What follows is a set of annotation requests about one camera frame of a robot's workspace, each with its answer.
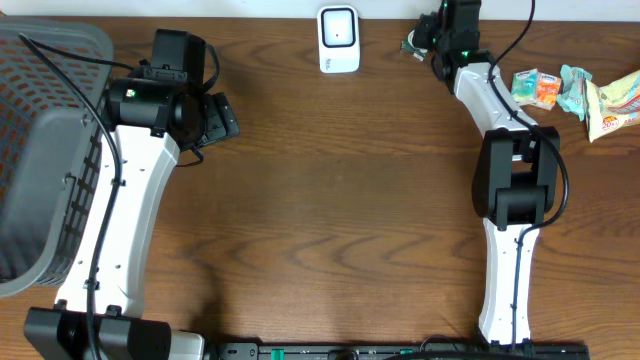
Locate teal snack packet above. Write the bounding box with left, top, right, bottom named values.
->
left=557, top=64, right=593, bottom=121

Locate grey plastic shopping basket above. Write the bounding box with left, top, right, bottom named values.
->
left=1, top=16, right=113, bottom=297

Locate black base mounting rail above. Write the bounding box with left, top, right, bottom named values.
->
left=203, top=340, right=591, bottom=360

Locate white barcode scanner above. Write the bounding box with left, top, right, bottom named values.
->
left=316, top=5, right=361, bottom=74

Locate orange Kleenex tissue pack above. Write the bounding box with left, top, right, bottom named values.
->
left=534, top=73, right=562, bottom=110

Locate green white round tin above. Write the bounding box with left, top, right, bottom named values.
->
left=401, top=30, right=429, bottom=62

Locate teal Kleenex tissue pack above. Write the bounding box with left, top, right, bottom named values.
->
left=511, top=69, right=539, bottom=106

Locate white blue snack bag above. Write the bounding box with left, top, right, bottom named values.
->
left=585, top=71, right=639, bottom=143

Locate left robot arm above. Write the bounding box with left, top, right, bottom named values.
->
left=24, top=29, right=239, bottom=359

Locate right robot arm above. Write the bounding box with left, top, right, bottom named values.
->
left=410, top=0, right=559, bottom=352

